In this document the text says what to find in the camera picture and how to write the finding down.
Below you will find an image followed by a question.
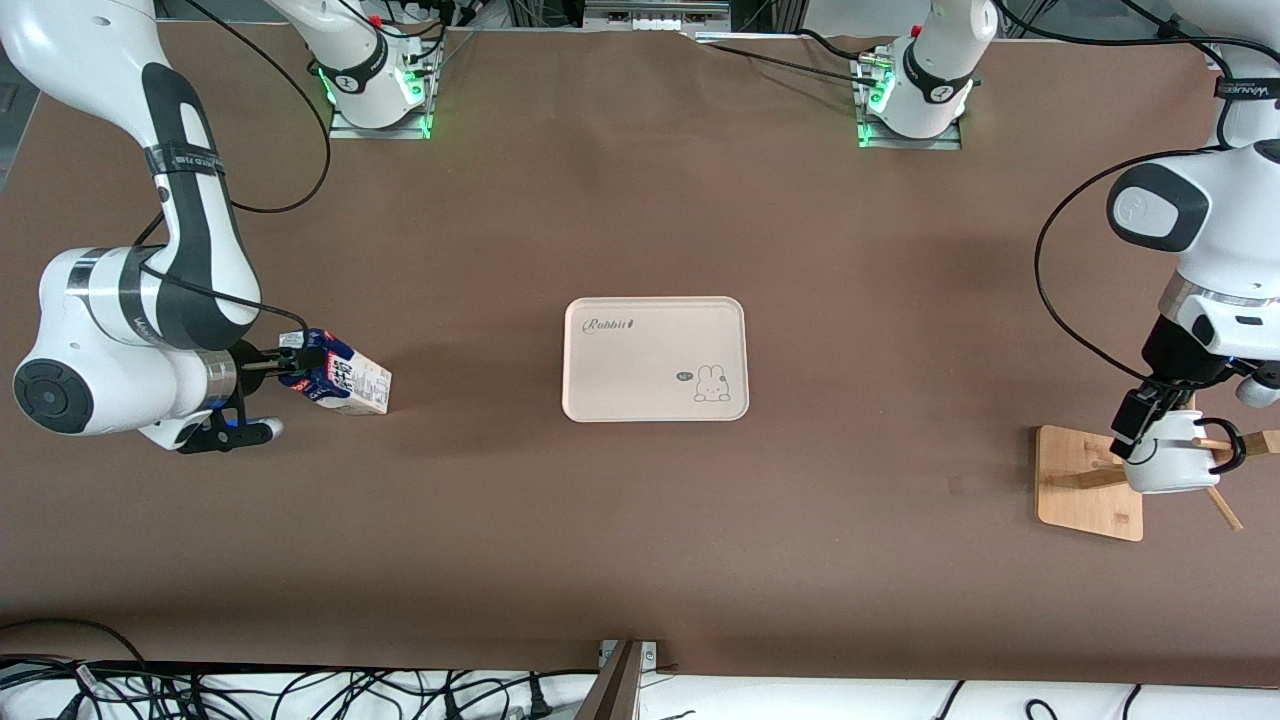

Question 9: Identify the short black table cable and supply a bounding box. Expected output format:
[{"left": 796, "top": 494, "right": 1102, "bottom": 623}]
[{"left": 798, "top": 28, "right": 896, "bottom": 63}]

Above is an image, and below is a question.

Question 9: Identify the blue white milk carton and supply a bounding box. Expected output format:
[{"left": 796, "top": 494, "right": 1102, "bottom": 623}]
[{"left": 278, "top": 328, "right": 393, "bottom": 416}]

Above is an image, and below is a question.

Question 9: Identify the black arched floor cable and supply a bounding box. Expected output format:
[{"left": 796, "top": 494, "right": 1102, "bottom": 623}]
[{"left": 0, "top": 618, "right": 153, "bottom": 673}]

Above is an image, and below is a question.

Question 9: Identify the long black table cable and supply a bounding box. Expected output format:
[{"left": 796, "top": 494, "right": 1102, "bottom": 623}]
[{"left": 695, "top": 40, "right": 873, "bottom": 85}]

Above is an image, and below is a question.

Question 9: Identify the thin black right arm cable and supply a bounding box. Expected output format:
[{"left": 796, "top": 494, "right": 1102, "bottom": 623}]
[{"left": 130, "top": 210, "right": 306, "bottom": 346}]

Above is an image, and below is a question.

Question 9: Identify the wooden mug stand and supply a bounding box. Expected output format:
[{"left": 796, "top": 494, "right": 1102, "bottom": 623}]
[{"left": 1035, "top": 425, "right": 1280, "bottom": 542}]

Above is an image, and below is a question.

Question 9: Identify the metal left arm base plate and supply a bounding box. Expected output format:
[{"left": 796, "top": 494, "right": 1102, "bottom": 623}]
[{"left": 853, "top": 52, "right": 964, "bottom": 151}]

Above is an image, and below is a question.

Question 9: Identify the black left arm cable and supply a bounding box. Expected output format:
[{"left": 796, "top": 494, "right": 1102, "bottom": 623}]
[{"left": 1034, "top": 148, "right": 1233, "bottom": 387}]

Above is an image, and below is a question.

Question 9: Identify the silver mounting bracket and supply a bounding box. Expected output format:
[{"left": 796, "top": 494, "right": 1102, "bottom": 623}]
[{"left": 598, "top": 640, "right": 659, "bottom": 673}]

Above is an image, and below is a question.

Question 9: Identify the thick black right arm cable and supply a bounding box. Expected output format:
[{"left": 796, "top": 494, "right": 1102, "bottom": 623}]
[{"left": 185, "top": 0, "right": 333, "bottom": 215}]

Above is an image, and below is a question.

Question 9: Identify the white rabbit print tray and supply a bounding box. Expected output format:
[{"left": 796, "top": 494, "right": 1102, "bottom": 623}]
[{"left": 562, "top": 296, "right": 749, "bottom": 423}]

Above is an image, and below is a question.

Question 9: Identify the dark metal beam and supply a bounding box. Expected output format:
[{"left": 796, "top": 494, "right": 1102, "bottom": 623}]
[{"left": 575, "top": 640, "right": 643, "bottom": 720}]

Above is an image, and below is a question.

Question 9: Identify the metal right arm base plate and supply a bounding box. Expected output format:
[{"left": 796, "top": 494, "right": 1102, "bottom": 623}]
[{"left": 328, "top": 42, "right": 435, "bottom": 141}]

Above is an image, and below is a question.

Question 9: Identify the white mug black handle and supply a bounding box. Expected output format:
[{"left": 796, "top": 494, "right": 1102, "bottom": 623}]
[{"left": 1125, "top": 408, "right": 1248, "bottom": 496}]

